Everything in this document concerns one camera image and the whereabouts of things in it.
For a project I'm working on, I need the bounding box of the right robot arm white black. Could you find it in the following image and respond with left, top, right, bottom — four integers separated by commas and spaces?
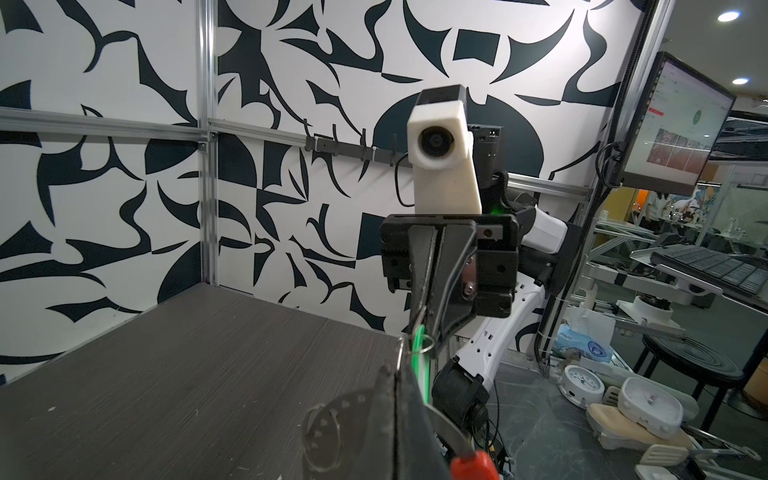
380, 125, 581, 443

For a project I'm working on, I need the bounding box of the large metal keyring red handle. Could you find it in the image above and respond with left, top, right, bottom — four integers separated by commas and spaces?
301, 388, 501, 479

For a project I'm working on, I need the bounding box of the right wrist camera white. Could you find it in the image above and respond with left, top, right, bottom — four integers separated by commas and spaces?
406, 84, 482, 215

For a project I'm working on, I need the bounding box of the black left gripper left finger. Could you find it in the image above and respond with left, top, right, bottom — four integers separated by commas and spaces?
341, 367, 397, 479

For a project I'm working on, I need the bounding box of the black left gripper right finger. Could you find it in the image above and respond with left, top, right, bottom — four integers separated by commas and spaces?
397, 361, 451, 480

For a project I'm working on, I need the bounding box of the green key tag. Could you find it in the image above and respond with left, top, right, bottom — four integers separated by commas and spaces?
411, 325, 434, 404

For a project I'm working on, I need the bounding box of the black round stool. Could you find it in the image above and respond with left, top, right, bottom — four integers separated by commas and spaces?
635, 335, 745, 432

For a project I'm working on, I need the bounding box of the black wall hook rail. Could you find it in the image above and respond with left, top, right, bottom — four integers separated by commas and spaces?
303, 121, 408, 167

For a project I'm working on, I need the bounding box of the white round clock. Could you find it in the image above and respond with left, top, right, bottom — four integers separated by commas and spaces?
618, 377, 684, 439
559, 365, 605, 409

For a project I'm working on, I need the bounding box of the computer monitor on stand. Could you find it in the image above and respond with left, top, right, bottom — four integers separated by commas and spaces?
617, 51, 736, 196

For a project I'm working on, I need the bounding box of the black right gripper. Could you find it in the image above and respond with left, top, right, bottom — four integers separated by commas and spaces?
380, 214, 519, 354

